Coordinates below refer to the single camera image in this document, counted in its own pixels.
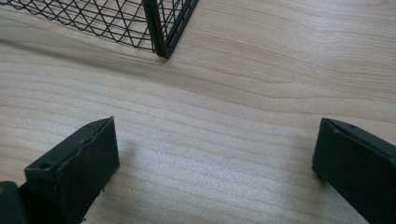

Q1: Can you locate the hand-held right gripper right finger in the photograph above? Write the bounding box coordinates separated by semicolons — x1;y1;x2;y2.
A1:
311;117;396;224

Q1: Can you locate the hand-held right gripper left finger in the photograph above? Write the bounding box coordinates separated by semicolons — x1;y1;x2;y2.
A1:
18;116;120;224

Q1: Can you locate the black wire mesh basket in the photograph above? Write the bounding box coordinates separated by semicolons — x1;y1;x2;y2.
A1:
0;0;200;61

